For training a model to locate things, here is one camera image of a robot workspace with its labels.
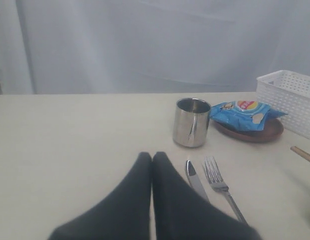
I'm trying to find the stainless steel cup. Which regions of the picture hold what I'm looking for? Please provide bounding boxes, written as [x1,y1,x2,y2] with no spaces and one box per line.
[173,98,211,148]

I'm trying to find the white perforated plastic basket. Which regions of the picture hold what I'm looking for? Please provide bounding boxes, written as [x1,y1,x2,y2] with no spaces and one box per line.
[256,70,310,140]

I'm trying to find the wooden chopstick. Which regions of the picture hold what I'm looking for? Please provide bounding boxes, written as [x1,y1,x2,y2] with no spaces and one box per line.
[290,146,310,162]

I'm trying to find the silver metal fork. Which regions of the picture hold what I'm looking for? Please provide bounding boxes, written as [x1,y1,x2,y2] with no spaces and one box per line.
[204,156,248,225]

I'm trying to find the silver table knife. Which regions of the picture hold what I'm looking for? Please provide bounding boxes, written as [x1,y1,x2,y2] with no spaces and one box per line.
[185,160,209,203]

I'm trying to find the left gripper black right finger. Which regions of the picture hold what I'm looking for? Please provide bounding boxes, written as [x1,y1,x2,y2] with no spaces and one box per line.
[152,152,261,240]

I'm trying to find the blue chips bag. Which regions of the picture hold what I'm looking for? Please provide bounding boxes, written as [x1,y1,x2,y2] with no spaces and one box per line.
[210,100,287,132]

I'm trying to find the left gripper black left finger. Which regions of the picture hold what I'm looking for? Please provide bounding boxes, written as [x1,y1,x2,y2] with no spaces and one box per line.
[49,152,152,240]

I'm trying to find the brown wooden plate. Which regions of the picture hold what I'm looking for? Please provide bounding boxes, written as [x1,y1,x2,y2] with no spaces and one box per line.
[214,118,284,143]

